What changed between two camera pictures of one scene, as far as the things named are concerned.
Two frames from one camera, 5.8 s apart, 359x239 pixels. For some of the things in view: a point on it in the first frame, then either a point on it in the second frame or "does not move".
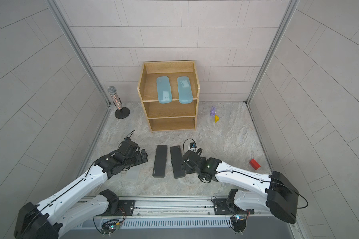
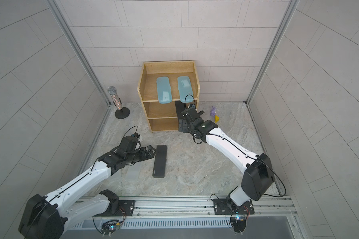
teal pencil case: [185, 92] does not move
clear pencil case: [133, 173] does not move
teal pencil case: [164, 90] does not move
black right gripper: [187, 167] → [184, 123]
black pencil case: [160, 163] does not move
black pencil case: [177, 162] → [180, 107]
